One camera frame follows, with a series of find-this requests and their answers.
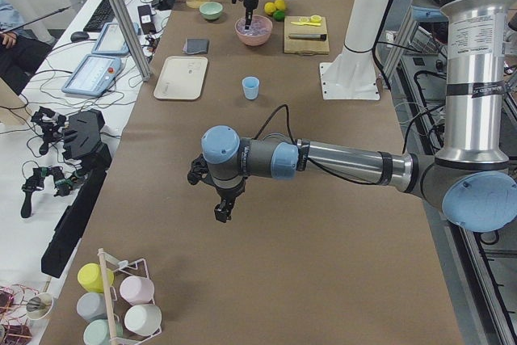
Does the pile of clear ice cubes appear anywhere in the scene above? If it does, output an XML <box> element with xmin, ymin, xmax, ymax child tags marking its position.
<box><xmin>237</xmin><ymin>15</ymin><xmax>270</xmax><ymax>36</ymax></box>

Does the light blue cup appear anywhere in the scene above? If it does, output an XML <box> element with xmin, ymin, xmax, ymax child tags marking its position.
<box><xmin>242</xmin><ymin>76</ymin><xmax>260</xmax><ymax>100</ymax></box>

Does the pink cup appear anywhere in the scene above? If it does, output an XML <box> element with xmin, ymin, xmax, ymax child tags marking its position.
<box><xmin>120</xmin><ymin>276</ymin><xmax>155</xmax><ymax>305</ymax></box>

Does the white cup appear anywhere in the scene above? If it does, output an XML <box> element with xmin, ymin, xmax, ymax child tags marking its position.
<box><xmin>124</xmin><ymin>304</ymin><xmax>162</xmax><ymax>336</ymax></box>

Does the yellow cup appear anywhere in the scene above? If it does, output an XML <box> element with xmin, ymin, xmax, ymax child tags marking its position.
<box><xmin>77</xmin><ymin>263</ymin><xmax>104</xmax><ymax>293</ymax></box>

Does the grey cup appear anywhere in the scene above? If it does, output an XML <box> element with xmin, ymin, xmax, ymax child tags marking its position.
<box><xmin>76</xmin><ymin>292</ymin><xmax>107</xmax><ymax>322</ymax></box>

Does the green cup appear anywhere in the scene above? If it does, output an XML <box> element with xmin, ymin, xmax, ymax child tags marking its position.
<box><xmin>82</xmin><ymin>319</ymin><xmax>111</xmax><ymax>345</ymax></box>

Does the yellow lemon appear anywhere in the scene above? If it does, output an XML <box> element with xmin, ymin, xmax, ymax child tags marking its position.
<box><xmin>274</xmin><ymin>0</ymin><xmax>287</xmax><ymax>11</ymax></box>
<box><xmin>263</xmin><ymin>2</ymin><xmax>277</xmax><ymax>15</ymax></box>

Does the pink bowl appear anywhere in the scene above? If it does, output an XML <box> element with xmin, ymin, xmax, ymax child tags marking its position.
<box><xmin>234</xmin><ymin>15</ymin><xmax>273</xmax><ymax>46</ymax></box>

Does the green lime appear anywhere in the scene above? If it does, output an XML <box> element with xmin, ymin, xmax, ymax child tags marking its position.
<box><xmin>273</xmin><ymin>10</ymin><xmax>285</xmax><ymax>22</ymax></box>

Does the green bowl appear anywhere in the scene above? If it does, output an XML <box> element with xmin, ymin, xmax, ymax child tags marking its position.
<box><xmin>199</xmin><ymin>2</ymin><xmax>223</xmax><ymax>21</ymax></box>

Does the yellow plastic knife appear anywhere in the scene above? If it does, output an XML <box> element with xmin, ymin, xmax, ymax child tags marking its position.
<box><xmin>290</xmin><ymin>18</ymin><xmax>322</xmax><ymax>27</ymax></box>

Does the wooden cutting board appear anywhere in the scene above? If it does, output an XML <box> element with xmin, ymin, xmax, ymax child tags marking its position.
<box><xmin>284</xmin><ymin>15</ymin><xmax>330</xmax><ymax>54</ymax></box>

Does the grey folded cloth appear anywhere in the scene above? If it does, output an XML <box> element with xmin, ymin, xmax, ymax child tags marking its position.
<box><xmin>183</xmin><ymin>38</ymin><xmax>209</xmax><ymax>55</ymax></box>

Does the lemon slice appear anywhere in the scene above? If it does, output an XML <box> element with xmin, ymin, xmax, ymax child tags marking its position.
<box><xmin>310</xmin><ymin>15</ymin><xmax>322</xmax><ymax>23</ymax></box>

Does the beige tray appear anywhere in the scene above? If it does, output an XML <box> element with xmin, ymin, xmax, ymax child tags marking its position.
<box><xmin>153</xmin><ymin>56</ymin><xmax>208</xmax><ymax>100</ymax></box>

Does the black keyboard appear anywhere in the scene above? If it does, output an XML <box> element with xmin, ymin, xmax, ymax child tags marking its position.
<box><xmin>82</xmin><ymin>0</ymin><xmax>115</xmax><ymax>32</ymax></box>

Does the teach pendant far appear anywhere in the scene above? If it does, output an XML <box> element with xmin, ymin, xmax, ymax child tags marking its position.
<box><xmin>91</xmin><ymin>22</ymin><xmax>129</xmax><ymax>57</ymax></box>

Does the teach pendant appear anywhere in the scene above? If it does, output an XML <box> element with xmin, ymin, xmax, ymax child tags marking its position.
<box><xmin>61</xmin><ymin>54</ymin><xmax>122</xmax><ymax>97</ymax></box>
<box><xmin>91</xmin><ymin>22</ymin><xmax>129</xmax><ymax>57</ymax></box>

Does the teach pendant near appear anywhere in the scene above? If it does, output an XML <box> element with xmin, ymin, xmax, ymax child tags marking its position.
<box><xmin>61</xmin><ymin>54</ymin><xmax>122</xmax><ymax>97</ymax></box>

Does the black computer mouse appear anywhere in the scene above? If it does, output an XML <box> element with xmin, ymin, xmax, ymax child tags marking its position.
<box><xmin>70</xmin><ymin>31</ymin><xmax>90</xmax><ymax>43</ymax></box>

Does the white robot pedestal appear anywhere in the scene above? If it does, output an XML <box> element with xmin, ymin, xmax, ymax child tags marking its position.
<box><xmin>320</xmin><ymin>0</ymin><xmax>389</xmax><ymax>100</ymax></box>

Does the aluminium frame post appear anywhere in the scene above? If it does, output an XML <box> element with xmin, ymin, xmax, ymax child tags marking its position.
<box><xmin>109</xmin><ymin>0</ymin><xmax>151</xmax><ymax>82</ymax></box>

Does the white wire cup rack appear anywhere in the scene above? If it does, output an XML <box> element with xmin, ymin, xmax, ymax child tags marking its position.
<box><xmin>98</xmin><ymin>248</ymin><xmax>162</xmax><ymax>344</ymax></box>

